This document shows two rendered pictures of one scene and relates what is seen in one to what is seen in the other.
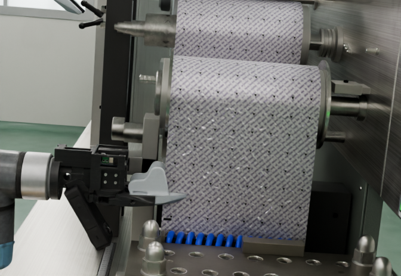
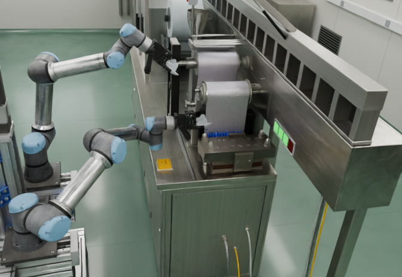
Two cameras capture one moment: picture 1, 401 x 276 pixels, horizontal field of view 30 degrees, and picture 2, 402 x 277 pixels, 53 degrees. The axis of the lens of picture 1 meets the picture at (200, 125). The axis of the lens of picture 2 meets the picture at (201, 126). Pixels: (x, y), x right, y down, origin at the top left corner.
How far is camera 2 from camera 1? 1.15 m
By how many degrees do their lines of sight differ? 21
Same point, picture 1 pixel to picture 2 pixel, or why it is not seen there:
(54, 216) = not seen: hidden behind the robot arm
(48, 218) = not seen: hidden behind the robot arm
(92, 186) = (186, 125)
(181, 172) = (210, 117)
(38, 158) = (170, 119)
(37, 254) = not seen: hidden behind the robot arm
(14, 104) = (52, 19)
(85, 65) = not seen: outside the picture
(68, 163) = (179, 119)
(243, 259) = (230, 140)
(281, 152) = (237, 109)
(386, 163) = (268, 113)
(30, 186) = (169, 127)
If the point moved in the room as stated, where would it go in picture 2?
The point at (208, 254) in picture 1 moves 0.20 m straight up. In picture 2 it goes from (220, 140) to (224, 107)
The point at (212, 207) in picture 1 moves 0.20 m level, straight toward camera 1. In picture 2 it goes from (218, 125) to (225, 143)
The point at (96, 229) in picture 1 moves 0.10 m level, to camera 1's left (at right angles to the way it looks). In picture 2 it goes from (187, 135) to (169, 136)
